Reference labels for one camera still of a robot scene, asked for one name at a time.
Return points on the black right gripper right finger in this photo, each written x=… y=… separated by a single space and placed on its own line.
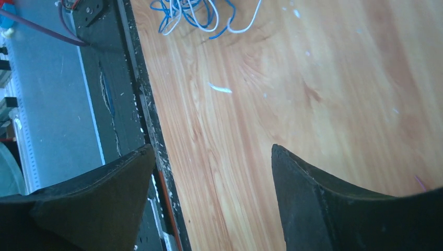
x=320 y=211

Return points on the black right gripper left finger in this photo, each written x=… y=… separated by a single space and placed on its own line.
x=98 y=210

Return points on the white wire scrap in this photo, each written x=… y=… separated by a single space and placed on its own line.
x=220 y=89

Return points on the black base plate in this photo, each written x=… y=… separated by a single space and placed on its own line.
x=125 y=111

